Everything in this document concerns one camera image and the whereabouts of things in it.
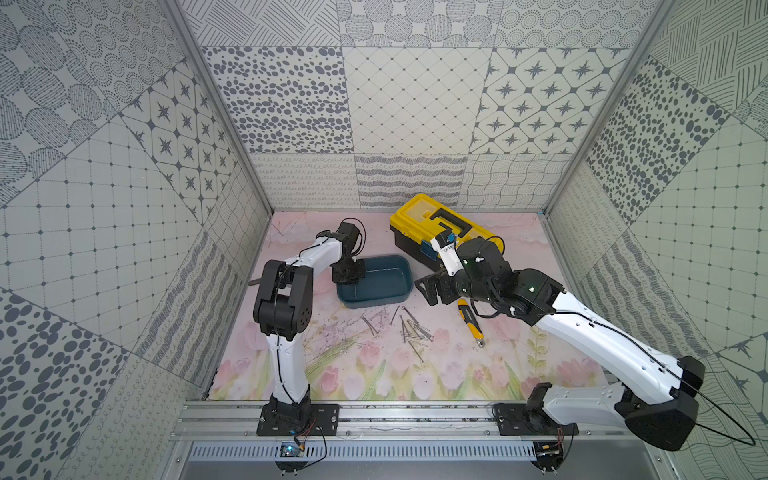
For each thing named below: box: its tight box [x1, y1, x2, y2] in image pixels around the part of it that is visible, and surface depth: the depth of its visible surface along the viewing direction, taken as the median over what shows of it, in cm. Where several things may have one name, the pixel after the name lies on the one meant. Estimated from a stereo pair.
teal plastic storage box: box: [337, 256, 414, 309], surface depth 97 cm
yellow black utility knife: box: [458, 299, 485, 348], surface depth 90 cm
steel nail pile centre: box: [399, 315, 435, 343], surface depth 92 cm
